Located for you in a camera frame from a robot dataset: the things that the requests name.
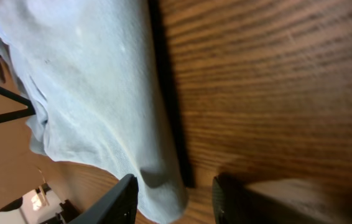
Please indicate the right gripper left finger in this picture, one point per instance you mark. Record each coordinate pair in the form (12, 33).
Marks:
(117, 206)

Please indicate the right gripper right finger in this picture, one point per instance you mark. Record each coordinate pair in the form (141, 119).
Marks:
(277, 201)

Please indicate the light blue printed t-shirt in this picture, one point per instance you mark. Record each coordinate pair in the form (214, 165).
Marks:
(89, 69)

